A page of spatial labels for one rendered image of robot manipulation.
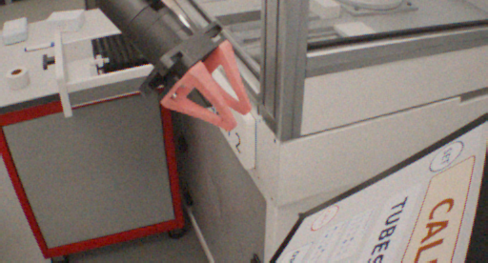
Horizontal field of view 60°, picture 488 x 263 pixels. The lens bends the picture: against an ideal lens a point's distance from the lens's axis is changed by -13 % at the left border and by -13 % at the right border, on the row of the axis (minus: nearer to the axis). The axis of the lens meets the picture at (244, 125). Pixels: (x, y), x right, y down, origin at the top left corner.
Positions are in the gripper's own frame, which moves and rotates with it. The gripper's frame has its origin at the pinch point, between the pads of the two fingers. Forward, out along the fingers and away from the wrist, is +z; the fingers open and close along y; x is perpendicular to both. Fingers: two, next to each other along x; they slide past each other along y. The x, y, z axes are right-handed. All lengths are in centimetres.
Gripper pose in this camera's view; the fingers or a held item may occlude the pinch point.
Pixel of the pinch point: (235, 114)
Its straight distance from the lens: 51.3
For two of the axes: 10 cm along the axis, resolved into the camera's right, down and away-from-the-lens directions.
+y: 4.7, -5.2, 7.2
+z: 6.9, 7.2, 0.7
